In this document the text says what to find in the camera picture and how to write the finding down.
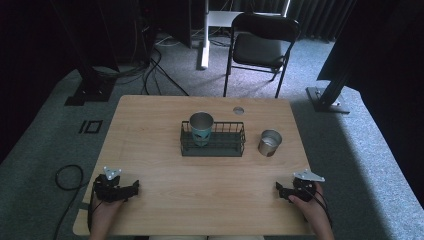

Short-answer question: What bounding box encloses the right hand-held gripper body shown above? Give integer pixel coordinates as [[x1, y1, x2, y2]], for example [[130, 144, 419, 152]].
[[292, 170, 326, 204]]

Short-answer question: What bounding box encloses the dark wire basket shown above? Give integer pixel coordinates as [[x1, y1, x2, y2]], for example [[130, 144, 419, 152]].
[[179, 120, 247, 158]]

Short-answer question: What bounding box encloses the bundle of floor cables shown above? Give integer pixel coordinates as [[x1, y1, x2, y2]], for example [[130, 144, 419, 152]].
[[93, 31, 191, 98]]

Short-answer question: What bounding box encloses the person's right hand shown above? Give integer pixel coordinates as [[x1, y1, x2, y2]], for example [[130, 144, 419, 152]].
[[287, 183, 330, 232]]

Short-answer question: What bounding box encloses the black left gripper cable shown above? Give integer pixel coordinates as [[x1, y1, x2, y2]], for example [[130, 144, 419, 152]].
[[53, 164, 101, 240]]

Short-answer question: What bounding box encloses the silver metal cup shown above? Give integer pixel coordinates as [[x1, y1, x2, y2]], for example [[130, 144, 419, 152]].
[[257, 129, 283, 158]]

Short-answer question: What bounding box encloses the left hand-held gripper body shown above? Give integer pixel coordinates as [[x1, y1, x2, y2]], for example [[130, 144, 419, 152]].
[[92, 166, 126, 203]]

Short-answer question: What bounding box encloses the dark curtain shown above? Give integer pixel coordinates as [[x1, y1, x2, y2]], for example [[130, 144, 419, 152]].
[[286, 0, 355, 44]]

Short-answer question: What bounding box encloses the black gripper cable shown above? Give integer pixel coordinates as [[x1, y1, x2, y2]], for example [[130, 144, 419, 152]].
[[305, 185, 334, 232], [53, 164, 101, 240]]

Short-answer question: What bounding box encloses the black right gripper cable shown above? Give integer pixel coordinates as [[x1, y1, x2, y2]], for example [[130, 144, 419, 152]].
[[305, 185, 334, 232]]

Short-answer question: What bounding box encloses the person's left hand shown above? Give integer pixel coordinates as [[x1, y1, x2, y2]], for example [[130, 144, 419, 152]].
[[89, 194, 127, 233]]

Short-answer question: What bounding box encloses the black folding chair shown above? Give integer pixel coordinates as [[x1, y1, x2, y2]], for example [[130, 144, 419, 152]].
[[222, 12, 301, 100]]

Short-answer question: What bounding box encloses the teal metal cup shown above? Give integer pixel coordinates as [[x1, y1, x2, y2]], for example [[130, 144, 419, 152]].
[[189, 111, 215, 148]]

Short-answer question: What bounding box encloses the black metal stand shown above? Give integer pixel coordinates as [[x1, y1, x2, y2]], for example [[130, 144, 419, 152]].
[[49, 0, 118, 107], [305, 0, 358, 115]]

